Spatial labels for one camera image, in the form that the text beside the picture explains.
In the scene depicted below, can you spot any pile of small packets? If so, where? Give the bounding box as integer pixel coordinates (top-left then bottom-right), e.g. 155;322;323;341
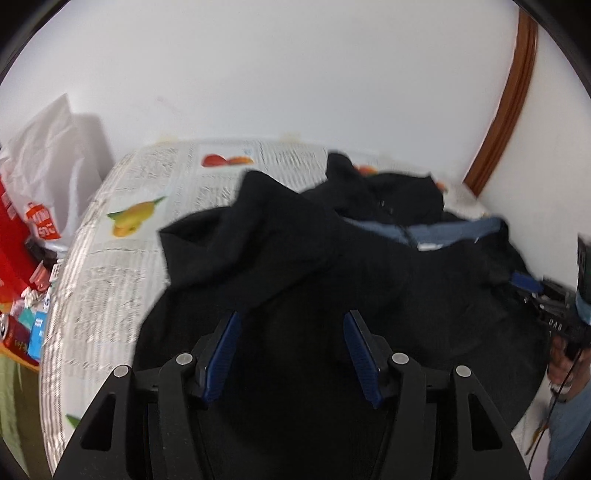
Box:
21;258;63;310

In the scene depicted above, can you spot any person's right hand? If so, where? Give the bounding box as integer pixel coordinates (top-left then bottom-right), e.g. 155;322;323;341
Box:
547;335;587;393

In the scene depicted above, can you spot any person's right forearm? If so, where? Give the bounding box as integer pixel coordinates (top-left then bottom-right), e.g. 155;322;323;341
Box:
542;351;591;480

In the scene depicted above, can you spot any wooden nightstand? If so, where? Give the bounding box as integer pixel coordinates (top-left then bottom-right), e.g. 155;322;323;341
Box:
0;300;40;367

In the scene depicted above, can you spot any green bed sheet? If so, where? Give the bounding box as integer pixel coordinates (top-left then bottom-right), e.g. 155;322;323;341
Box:
0;355;51;476

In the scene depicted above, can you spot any fruit print table cover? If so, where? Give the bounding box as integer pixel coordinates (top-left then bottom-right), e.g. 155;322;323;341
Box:
39;137;550;480

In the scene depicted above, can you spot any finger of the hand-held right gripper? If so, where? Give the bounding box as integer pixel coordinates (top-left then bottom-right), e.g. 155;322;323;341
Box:
510;271;546;296

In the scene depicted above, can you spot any white plastic bag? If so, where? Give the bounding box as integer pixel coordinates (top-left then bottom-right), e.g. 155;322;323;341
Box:
0;93;116;252

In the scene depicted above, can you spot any black white blue jacket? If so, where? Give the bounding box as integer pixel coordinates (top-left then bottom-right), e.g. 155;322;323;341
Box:
133;152;561;480

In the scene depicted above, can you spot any brown wooden door frame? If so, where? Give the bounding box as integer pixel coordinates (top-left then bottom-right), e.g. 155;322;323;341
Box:
463;7;539;199

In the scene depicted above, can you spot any black cable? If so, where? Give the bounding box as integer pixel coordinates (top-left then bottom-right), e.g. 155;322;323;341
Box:
526;355;583;464

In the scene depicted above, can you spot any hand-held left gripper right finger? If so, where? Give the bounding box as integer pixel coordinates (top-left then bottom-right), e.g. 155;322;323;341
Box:
342;309;532;480

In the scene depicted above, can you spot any blue carton box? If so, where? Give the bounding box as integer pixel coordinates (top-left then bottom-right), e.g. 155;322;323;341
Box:
27;310;49;361

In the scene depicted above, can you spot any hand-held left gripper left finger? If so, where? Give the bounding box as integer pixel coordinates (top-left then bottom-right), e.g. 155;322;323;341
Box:
53;310;243;480

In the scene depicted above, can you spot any red paper bag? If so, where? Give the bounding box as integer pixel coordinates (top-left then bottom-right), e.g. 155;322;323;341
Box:
0;175;47;296

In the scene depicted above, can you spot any red soda can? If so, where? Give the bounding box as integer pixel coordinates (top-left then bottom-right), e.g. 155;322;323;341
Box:
0;314;33;356

